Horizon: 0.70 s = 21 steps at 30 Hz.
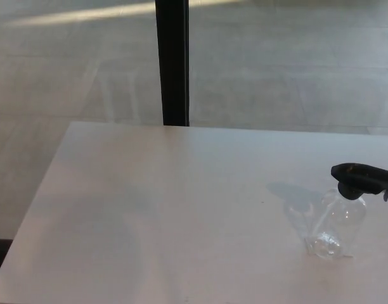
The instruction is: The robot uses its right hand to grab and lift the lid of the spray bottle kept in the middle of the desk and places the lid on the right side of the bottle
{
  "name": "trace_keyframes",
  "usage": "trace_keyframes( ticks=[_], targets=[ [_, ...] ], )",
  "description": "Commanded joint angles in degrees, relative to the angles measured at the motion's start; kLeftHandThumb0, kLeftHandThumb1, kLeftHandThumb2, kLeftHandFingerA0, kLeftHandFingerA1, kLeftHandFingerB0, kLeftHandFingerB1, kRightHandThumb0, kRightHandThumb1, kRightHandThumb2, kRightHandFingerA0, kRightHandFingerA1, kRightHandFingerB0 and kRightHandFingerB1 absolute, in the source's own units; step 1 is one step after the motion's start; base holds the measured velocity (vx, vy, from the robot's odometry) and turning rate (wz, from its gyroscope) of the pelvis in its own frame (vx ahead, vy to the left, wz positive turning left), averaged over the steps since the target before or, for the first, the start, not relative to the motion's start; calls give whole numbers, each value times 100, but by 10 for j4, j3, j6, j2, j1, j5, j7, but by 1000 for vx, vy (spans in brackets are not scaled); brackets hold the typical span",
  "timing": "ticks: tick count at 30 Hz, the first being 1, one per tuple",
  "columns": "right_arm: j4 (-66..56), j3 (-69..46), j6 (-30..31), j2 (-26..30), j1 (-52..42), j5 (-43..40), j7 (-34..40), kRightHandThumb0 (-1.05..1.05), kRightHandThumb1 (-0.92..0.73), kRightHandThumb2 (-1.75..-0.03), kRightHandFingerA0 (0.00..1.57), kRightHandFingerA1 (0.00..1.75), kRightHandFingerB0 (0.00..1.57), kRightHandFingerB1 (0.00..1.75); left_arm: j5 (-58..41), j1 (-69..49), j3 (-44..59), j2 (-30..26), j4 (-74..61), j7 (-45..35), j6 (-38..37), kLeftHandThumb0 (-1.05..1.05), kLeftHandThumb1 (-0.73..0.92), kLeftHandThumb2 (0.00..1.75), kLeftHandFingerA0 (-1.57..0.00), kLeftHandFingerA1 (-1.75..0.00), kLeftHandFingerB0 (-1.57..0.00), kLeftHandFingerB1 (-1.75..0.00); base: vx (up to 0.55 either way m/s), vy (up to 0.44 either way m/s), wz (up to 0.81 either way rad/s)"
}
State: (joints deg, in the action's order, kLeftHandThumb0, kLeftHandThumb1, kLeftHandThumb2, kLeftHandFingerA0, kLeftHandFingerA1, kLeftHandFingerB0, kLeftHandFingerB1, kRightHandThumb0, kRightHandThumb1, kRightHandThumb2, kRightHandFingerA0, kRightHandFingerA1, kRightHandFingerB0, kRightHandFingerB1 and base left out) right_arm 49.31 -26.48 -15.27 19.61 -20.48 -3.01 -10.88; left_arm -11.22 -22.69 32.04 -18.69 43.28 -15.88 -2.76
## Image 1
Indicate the black spray trigger lid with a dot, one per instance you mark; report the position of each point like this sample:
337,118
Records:
355,179

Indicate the black vertical window post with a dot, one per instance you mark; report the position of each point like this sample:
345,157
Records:
173,63

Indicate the clear plastic spray bottle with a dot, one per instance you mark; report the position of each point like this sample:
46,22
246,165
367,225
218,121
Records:
343,218

